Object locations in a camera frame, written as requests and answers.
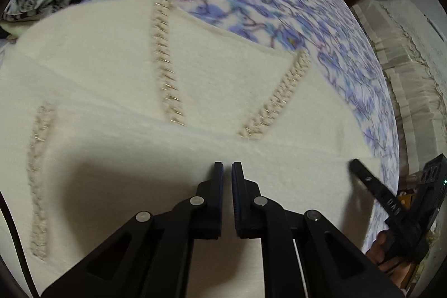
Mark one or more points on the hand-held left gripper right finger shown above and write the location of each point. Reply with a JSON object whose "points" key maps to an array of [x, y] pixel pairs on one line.
{"points": [[239, 210]]}

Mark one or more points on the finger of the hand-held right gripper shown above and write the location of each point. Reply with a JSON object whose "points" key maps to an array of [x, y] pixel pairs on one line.
{"points": [[370, 184]]}

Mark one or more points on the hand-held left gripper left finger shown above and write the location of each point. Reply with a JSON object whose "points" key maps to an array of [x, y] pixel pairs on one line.
{"points": [[216, 207]]}

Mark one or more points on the white fluffy cardigan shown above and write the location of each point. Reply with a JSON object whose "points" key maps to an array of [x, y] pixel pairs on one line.
{"points": [[122, 144]]}

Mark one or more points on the person's right hand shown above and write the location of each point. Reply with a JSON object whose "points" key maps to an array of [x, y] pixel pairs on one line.
{"points": [[379, 249]]}

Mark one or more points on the lace covered furniture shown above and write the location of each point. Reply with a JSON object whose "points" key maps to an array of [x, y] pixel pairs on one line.
{"points": [[412, 74]]}

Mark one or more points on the purple cat print blanket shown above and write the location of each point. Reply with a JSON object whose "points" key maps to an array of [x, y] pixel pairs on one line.
{"points": [[262, 4]]}

